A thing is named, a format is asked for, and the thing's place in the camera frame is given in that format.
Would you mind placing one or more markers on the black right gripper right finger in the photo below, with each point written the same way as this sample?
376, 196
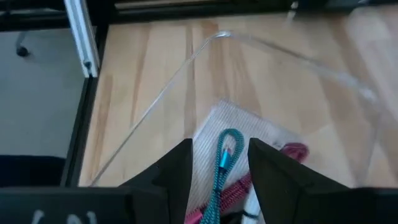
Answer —
311, 202

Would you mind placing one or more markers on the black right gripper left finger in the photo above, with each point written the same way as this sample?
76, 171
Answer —
93, 205

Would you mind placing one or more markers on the clear plastic bin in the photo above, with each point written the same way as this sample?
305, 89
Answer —
224, 121

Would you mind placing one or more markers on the blue office chair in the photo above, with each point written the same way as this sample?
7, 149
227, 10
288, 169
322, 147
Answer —
22, 49

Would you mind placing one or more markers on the silver aluminium extrusion post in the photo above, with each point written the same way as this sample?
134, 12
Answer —
82, 37

